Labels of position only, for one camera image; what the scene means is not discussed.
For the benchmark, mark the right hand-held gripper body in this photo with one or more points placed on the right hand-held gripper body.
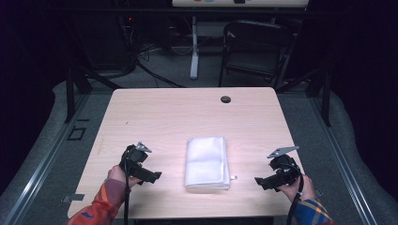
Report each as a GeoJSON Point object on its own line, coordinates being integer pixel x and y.
{"type": "Point", "coordinates": [285, 168]}

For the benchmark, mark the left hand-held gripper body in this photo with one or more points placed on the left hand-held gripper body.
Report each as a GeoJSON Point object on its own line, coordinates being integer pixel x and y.
{"type": "Point", "coordinates": [135, 156]}

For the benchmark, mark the white towel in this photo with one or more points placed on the white towel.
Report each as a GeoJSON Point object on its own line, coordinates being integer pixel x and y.
{"type": "Point", "coordinates": [206, 162]}

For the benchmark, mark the person's left hand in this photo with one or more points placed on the person's left hand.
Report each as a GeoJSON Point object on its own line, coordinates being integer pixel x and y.
{"type": "Point", "coordinates": [120, 175]}

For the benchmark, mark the person's right hand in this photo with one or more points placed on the person's right hand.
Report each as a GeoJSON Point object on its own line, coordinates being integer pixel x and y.
{"type": "Point", "coordinates": [297, 190]}

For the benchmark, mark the grey tape piece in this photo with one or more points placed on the grey tape piece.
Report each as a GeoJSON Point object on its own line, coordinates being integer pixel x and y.
{"type": "Point", "coordinates": [73, 197]}
{"type": "Point", "coordinates": [318, 192]}

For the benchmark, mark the black tape square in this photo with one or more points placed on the black tape square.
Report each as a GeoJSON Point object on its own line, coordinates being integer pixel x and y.
{"type": "Point", "coordinates": [76, 133]}

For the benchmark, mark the black tape strip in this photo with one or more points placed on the black tape strip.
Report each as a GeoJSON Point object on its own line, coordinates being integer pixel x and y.
{"type": "Point", "coordinates": [83, 120]}

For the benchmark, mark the black metal stand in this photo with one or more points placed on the black metal stand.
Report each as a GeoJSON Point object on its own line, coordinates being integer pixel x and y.
{"type": "Point", "coordinates": [325, 93]}
{"type": "Point", "coordinates": [70, 90]}

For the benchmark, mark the black table grommet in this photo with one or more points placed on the black table grommet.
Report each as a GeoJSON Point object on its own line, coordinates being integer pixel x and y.
{"type": "Point", "coordinates": [225, 99]}

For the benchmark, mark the white table leg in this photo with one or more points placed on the white table leg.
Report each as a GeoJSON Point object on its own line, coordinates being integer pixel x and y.
{"type": "Point", "coordinates": [194, 56]}

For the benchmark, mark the black cabinet with red light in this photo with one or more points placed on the black cabinet with red light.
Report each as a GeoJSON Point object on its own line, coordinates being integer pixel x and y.
{"type": "Point", "coordinates": [103, 40]}

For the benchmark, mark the black folding chair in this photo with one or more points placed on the black folding chair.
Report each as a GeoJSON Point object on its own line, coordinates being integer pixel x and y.
{"type": "Point", "coordinates": [255, 50]}

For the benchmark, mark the white background table top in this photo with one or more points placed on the white background table top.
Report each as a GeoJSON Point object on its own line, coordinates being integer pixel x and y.
{"type": "Point", "coordinates": [239, 3]}

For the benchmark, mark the aluminium floor rail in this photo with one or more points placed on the aluminium floor rail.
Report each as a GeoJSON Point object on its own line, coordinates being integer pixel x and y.
{"type": "Point", "coordinates": [43, 159]}
{"type": "Point", "coordinates": [342, 159]}

